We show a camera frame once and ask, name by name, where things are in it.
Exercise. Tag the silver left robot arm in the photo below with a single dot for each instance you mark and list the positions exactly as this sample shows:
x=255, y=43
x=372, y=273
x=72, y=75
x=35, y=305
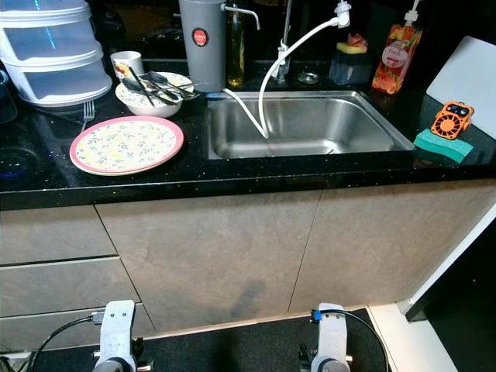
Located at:
x=116, y=366

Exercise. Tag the chrome kitchen faucet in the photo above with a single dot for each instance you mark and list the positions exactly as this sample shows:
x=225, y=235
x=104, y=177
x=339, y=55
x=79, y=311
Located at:
x=281, y=54

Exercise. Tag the beige drawer front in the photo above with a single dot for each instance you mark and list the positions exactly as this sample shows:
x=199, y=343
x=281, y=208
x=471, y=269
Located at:
x=62, y=287
x=46, y=232
x=46, y=329

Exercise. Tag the silver fork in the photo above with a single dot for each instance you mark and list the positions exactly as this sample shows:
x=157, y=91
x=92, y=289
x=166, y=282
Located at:
x=87, y=115

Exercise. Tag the pink rimmed floral plate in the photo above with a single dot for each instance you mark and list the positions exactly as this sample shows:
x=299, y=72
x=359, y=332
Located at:
x=126, y=146

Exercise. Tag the white stacked storage container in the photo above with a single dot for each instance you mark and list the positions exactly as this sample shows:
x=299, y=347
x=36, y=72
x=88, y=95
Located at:
x=54, y=54

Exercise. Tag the white floral bowl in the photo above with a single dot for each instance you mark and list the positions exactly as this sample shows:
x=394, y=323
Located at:
x=147, y=110

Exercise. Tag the dark metal spoon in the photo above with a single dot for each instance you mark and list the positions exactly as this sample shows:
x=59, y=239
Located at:
x=159, y=77
x=133, y=85

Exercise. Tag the black chopstick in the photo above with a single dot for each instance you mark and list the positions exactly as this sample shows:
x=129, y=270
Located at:
x=142, y=85

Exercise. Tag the white floral mug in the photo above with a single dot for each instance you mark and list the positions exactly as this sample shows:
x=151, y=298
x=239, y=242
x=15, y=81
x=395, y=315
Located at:
x=126, y=63

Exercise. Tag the long slim metal utensil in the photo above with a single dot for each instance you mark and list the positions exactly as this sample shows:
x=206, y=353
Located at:
x=186, y=88

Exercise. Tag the beige cabinet door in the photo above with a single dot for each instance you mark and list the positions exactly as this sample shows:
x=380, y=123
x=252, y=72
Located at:
x=380, y=240
x=201, y=256

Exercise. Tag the grey water purifier red logo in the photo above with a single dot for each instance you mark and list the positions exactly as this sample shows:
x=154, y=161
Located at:
x=201, y=62

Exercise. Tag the thin white purifier tube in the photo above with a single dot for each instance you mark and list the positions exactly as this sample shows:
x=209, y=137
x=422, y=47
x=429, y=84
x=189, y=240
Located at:
x=240, y=108

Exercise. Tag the amber oil bottle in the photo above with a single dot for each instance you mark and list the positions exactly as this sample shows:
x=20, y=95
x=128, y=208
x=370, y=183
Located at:
x=235, y=46

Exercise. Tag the black floor mat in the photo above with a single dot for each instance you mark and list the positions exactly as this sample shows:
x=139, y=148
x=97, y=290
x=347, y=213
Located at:
x=225, y=349

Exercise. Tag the round chrome hole cover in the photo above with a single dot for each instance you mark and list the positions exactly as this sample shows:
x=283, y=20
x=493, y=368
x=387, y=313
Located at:
x=308, y=77

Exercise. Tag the stainless steel sink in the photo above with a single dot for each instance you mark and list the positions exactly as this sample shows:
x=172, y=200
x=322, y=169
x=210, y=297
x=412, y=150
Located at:
x=333, y=124

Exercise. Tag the dark sponge holder box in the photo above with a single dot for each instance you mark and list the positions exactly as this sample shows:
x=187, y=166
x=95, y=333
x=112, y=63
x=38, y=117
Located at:
x=349, y=66

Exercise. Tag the yellow sponge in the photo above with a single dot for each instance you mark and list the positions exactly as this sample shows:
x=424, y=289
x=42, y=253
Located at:
x=350, y=47

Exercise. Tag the pink scrubber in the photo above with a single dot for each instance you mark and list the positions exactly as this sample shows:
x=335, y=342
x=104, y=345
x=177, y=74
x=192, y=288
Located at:
x=356, y=39

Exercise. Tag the orange dish soap bottle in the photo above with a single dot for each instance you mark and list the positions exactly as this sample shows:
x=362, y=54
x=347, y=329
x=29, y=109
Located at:
x=395, y=58

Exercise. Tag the green sponge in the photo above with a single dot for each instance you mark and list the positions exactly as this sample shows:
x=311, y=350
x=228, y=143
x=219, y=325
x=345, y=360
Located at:
x=442, y=145

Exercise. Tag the small orange fan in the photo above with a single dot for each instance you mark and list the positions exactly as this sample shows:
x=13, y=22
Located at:
x=453, y=122

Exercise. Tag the white cutting board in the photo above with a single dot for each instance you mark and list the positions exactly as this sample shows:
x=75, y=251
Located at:
x=469, y=77

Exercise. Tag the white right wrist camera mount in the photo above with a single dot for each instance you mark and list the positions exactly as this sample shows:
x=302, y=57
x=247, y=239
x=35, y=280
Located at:
x=332, y=329

